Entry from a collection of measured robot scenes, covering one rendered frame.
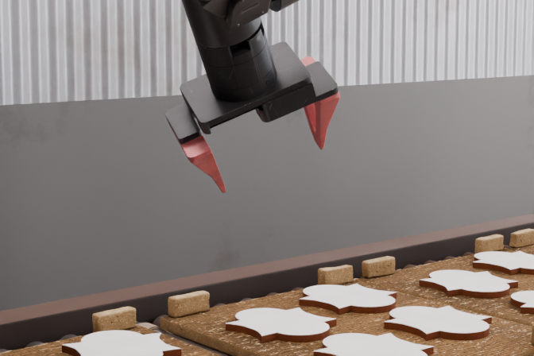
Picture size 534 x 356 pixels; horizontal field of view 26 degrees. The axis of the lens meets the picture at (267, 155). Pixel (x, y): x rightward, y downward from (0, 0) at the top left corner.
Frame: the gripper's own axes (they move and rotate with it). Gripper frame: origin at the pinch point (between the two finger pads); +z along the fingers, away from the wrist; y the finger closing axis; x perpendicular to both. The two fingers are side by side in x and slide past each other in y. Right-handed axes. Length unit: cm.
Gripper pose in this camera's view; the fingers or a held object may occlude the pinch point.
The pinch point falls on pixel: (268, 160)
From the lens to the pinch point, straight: 104.0
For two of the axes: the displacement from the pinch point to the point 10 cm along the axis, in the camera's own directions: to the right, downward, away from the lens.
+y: 9.1, -4.0, 1.3
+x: -3.5, -5.4, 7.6
